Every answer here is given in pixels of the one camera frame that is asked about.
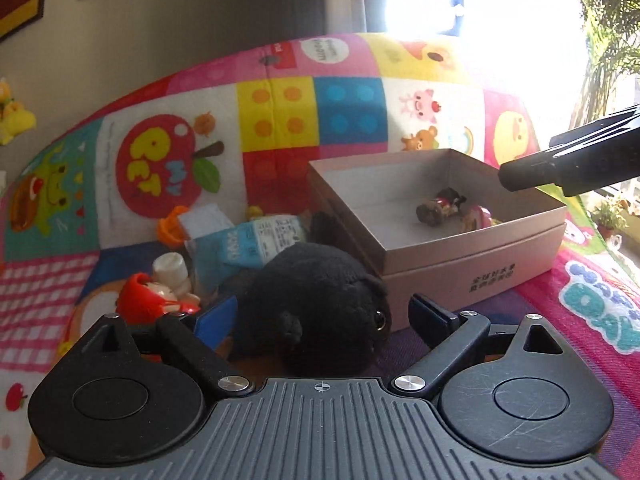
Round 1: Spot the black plush toy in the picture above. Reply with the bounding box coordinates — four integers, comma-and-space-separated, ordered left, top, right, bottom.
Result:
243, 211, 390, 377

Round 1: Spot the pink cardboard box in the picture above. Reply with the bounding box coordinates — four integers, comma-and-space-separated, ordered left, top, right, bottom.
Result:
306, 148, 568, 332

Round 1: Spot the colourful printed play mat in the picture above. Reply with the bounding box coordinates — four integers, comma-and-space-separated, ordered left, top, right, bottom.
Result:
0, 32, 640, 480

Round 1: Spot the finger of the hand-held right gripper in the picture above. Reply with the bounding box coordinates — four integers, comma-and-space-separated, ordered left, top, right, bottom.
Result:
547, 104, 640, 150
499, 144, 640, 197

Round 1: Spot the red hooded figurine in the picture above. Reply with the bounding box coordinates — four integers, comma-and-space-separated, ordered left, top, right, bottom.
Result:
116, 273, 202, 328

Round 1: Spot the pink toy figurine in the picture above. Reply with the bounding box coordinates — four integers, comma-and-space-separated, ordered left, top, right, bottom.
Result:
461, 204, 497, 232

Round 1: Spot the orange plastic toy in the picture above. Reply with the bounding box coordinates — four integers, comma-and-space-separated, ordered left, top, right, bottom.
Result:
156, 206, 190, 247

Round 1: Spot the small potted plant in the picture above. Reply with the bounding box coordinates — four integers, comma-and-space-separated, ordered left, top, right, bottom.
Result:
591, 197, 632, 242

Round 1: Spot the yellow plush toy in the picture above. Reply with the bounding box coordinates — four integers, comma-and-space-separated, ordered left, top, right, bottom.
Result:
0, 79, 37, 146

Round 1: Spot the green palm plant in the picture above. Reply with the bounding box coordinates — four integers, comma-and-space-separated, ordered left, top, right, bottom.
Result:
562, 0, 640, 133

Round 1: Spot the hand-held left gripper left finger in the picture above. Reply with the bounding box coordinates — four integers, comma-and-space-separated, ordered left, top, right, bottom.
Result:
75, 295, 254, 397

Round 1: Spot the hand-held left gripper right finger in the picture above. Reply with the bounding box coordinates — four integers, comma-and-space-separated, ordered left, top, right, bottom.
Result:
392, 294, 569, 402

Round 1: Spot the blue wipes packet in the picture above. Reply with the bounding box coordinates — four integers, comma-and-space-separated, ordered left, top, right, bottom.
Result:
186, 215, 312, 295

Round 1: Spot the white red-capped drink bottle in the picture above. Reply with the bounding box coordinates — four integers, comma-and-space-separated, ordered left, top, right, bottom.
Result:
151, 253, 193, 297

